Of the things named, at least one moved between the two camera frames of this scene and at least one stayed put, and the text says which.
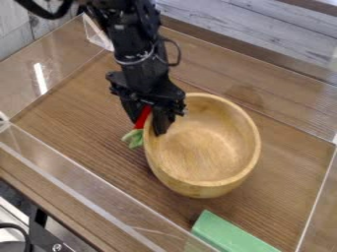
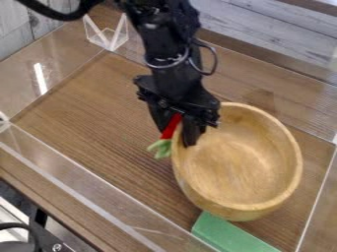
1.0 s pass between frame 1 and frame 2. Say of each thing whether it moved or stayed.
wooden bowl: moved
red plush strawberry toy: moved
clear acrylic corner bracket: stayed
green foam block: stayed
